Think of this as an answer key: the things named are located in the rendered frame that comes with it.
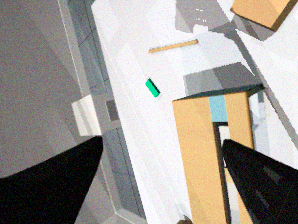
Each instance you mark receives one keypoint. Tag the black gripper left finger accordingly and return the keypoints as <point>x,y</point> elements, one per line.
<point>53,191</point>

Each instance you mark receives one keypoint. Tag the small green block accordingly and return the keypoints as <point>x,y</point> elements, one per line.
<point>153,89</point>

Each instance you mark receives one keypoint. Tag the tan flat bar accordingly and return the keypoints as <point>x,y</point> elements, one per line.
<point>174,46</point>

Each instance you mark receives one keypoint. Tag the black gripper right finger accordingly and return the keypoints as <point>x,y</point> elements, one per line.
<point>268,188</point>

